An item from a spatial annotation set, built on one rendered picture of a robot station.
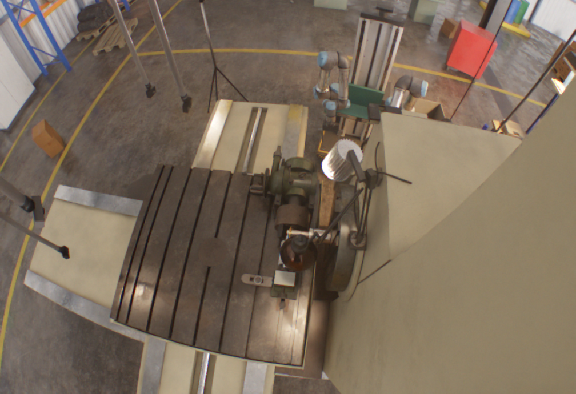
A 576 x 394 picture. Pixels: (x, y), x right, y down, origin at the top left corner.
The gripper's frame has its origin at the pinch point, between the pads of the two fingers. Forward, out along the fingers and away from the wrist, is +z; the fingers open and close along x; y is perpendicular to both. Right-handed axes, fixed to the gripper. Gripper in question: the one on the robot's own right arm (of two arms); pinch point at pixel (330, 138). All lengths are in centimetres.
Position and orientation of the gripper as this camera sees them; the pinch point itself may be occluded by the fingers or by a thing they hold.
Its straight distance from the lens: 229.4
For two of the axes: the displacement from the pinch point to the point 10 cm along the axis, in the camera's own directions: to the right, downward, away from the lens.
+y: 2.0, -5.7, 8.0
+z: 0.6, 8.2, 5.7
